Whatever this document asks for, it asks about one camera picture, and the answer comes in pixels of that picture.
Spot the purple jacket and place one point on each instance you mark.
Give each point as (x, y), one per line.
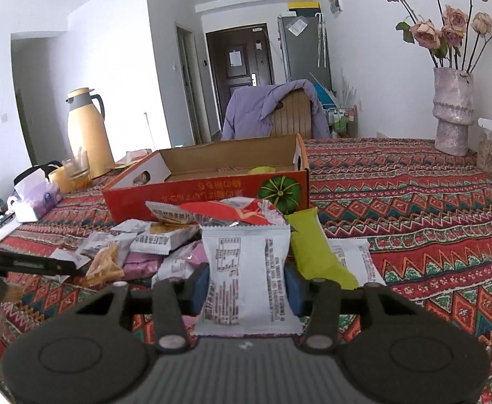
(250, 109)

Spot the white orange snack packet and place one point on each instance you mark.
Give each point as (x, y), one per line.
(168, 235)

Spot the dark brown door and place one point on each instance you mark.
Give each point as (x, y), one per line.
(239, 71)

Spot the green snack packet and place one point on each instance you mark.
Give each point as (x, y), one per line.
(315, 248)
(262, 170)

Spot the red snack packet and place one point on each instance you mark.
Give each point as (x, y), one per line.
(233, 211)

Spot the dried pink roses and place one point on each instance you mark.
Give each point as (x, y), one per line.
(435, 29)

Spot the grey fridge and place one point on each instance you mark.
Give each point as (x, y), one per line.
(303, 50)

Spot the beige thermos jug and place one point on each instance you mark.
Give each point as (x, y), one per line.
(87, 134)

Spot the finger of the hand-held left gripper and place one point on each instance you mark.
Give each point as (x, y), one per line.
(27, 264)

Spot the wooden chair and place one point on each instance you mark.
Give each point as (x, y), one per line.
(292, 113)

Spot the red cardboard box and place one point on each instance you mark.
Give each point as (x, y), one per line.
(212, 187)

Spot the purple tissue pack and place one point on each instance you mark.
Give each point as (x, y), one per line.
(35, 202)

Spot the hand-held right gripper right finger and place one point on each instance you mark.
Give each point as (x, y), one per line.
(295, 296)

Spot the patterned red tablecloth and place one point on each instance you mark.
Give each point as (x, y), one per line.
(418, 219)

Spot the white umbrellas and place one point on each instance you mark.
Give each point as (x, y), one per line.
(321, 38)

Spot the pale pink vase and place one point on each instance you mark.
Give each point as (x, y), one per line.
(453, 109)

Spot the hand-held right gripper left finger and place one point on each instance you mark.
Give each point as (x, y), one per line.
(199, 292)

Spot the glass cup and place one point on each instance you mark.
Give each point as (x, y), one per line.
(77, 168)

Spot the clear packet of yellow chips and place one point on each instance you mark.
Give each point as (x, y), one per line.
(105, 261)

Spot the beige cup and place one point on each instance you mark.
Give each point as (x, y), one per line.
(61, 179)

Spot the small shelf with bottles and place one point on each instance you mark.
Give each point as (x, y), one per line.
(342, 120)

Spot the yellow box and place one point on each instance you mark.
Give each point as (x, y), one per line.
(304, 5)

